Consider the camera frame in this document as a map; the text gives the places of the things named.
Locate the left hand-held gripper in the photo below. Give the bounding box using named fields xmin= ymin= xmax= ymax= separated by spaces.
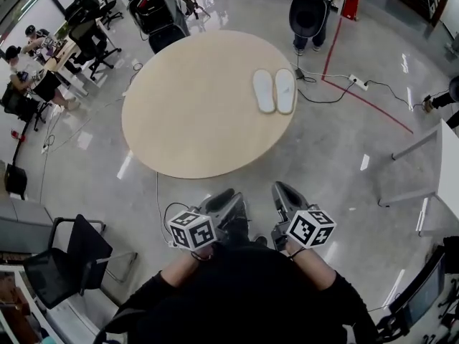
xmin=167 ymin=188 xmax=250 ymax=251

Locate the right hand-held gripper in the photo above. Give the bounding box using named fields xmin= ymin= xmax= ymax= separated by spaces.
xmin=270 ymin=180 xmax=337 ymax=252

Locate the white slipper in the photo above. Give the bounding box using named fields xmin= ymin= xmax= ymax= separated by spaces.
xmin=274 ymin=67 xmax=298 ymax=116
xmin=252 ymin=69 xmax=278 ymax=115

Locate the person's left forearm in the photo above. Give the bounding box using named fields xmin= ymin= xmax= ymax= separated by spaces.
xmin=157 ymin=244 xmax=218 ymax=290

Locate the person's right forearm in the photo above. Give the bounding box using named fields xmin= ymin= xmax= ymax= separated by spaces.
xmin=285 ymin=247 xmax=346 ymax=294

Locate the person's black clothed body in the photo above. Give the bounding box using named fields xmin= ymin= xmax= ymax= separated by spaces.
xmin=102 ymin=234 xmax=379 ymax=344

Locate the black mesh folding chair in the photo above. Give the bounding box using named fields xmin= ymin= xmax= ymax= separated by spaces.
xmin=23 ymin=213 xmax=139 ymax=310

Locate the black monitor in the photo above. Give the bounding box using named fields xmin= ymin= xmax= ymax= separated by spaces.
xmin=376 ymin=244 xmax=449 ymax=336

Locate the white desk with grey legs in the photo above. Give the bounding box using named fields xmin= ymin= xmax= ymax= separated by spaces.
xmin=378 ymin=118 xmax=459 ymax=238

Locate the grey metal cabinet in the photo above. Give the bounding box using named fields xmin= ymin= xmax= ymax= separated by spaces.
xmin=0 ymin=196 xmax=55 ymax=254

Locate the black floor box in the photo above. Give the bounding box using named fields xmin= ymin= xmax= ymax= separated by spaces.
xmin=4 ymin=163 xmax=29 ymax=201

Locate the white metal shelf rack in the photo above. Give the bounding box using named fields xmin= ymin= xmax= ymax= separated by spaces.
xmin=0 ymin=263 xmax=121 ymax=344

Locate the black office chair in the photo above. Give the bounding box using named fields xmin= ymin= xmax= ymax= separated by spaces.
xmin=67 ymin=18 xmax=123 ymax=82

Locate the cluttered wooden desk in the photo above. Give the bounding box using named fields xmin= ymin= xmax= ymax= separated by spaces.
xmin=21 ymin=30 xmax=108 ymax=98

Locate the red box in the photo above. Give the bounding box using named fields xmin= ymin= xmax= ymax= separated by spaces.
xmin=340 ymin=0 xmax=361 ymax=19

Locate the white floor cable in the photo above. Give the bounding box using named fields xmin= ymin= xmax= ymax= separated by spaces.
xmin=155 ymin=172 xmax=179 ymax=249

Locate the black floor cable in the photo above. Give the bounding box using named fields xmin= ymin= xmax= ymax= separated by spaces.
xmin=296 ymin=77 xmax=356 ymax=105
xmin=364 ymin=80 xmax=426 ymax=113

